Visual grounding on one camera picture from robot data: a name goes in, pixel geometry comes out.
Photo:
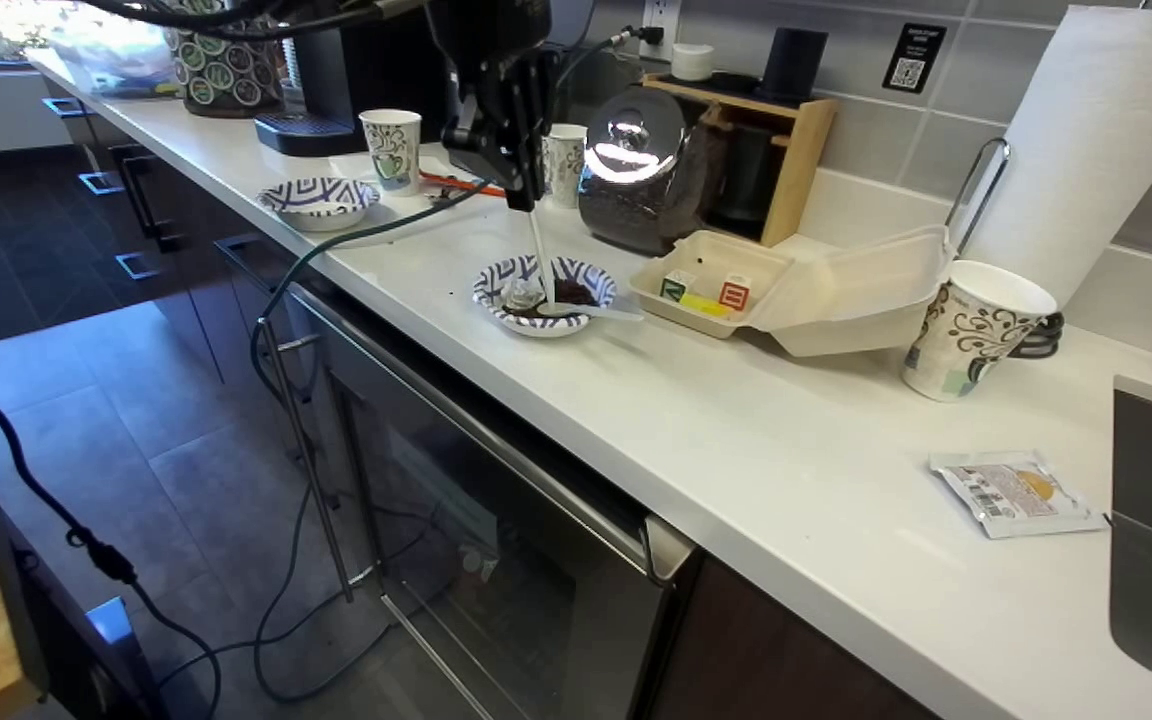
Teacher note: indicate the small blue paper plate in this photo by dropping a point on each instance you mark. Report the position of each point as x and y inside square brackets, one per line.
[511, 292]

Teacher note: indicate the white takeout foam container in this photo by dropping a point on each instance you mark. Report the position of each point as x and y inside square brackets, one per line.
[804, 292]

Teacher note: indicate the K-cup pod carousel rack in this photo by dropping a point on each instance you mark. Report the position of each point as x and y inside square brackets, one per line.
[225, 79]

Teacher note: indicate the orange handled utensil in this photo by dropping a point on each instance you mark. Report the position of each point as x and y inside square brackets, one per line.
[461, 184]

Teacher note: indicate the Keurig coffee machine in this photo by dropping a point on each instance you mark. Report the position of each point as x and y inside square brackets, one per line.
[354, 71]

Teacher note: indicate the blue patterned paper plate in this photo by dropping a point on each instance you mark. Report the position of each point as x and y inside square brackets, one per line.
[322, 202]

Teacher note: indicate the wooden shelf organizer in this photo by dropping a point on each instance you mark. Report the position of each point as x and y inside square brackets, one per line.
[771, 153]

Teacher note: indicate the paper cup near towel roll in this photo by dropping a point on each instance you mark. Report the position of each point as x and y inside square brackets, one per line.
[973, 322]

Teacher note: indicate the white plastic knife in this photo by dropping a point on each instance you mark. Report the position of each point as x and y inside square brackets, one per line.
[549, 301]

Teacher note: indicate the paper towel roll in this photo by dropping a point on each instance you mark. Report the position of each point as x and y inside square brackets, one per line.
[1079, 148]

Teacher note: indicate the stainless dishwasher door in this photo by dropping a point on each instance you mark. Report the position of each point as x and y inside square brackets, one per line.
[516, 570]

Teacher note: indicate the patterned paper cup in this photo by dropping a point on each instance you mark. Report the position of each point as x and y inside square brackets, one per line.
[565, 161]
[392, 146]

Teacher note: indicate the small snack packet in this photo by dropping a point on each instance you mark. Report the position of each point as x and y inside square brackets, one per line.
[1015, 496]

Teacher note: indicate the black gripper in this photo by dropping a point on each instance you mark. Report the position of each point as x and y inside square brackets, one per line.
[496, 126]

